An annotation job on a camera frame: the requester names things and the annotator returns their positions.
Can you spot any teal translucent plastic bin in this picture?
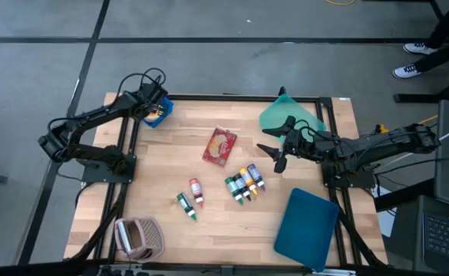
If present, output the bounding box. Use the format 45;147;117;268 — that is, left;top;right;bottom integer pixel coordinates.
258;94;328;145

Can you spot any person's white shoe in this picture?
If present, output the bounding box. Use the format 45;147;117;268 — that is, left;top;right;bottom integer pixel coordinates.
402;42;438;57
391;63;423;80

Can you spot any small blue plastic bin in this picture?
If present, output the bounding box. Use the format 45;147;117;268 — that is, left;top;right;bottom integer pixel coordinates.
142;96;174;130

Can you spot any black horizontal beam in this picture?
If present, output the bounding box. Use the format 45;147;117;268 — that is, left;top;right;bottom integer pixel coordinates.
0;259;449;276

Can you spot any large dark blue plastic bin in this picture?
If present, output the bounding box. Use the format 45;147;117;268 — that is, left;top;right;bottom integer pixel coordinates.
272;187;341;273

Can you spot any red ink bottle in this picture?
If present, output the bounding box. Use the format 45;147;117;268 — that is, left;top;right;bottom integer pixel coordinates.
189;178;205;209

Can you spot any person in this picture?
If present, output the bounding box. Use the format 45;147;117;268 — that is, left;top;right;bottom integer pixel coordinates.
414;0;449;74

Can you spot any red rubber band packet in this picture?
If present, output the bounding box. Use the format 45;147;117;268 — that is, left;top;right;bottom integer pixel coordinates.
202;127;238;168

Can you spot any pink mesh desk organizer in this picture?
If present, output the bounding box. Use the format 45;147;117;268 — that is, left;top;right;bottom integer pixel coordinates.
114;216;166;264

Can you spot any green ink bottle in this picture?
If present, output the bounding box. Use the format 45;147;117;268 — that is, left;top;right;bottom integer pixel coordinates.
176;192;197;222
224;176;244;205

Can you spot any black metal bar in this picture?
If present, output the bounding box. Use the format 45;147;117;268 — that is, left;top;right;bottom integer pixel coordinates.
373;178;436;212

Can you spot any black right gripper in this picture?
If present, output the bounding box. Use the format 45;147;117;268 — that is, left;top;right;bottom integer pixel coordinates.
256;116;317;161

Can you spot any dark grey laptop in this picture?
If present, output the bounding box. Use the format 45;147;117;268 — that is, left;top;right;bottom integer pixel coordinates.
414;99;449;275

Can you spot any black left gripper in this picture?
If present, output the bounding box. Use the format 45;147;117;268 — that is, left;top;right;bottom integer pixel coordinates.
135;82;170;118

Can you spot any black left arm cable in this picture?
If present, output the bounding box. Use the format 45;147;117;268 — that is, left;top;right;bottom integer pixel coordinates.
118;67;167;97

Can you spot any black aluminium table frame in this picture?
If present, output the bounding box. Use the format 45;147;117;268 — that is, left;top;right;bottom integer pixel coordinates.
64;84;390;269

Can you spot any black ink bottle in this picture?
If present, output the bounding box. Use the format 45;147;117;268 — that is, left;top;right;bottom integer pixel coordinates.
232;172;253;202

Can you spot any white paper sheet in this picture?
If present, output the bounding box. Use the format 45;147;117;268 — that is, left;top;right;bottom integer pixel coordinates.
377;209;396;238

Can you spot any yellow ink bottle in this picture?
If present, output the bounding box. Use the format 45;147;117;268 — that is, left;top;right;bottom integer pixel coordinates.
239;167;259;196

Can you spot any black power cable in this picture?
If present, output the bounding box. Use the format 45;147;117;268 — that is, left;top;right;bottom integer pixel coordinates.
373;156;449;176

